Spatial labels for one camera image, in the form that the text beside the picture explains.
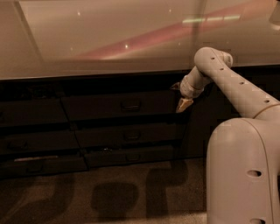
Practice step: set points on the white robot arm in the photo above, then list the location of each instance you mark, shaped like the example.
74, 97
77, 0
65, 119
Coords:
243, 154

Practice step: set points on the dark cabinet door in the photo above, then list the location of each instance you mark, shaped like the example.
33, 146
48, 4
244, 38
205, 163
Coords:
208, 110

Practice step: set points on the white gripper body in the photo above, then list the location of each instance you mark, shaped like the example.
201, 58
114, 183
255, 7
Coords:
187, 89

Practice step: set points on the dark drawer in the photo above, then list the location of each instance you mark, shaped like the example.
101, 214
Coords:
35, 142
33, 112
129, 134
130, 156
87, 107
42, 167

